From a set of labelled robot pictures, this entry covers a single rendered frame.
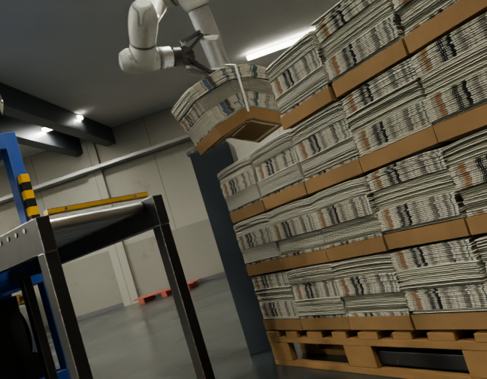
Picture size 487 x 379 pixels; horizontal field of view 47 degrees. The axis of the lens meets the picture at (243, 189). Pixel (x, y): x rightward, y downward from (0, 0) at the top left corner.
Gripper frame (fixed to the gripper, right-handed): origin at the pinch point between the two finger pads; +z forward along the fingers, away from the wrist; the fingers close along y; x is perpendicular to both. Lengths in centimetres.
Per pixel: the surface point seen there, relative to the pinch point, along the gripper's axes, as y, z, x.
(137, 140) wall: -157, 109, -836
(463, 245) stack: 92, 14, 100
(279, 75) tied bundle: 29, 0, 50
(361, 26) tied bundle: 31, 7, 91
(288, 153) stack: 53, 1, 41
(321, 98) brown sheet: 42, 4, 68
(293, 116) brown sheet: 43, 1, 52
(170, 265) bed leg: 82, -37, -7
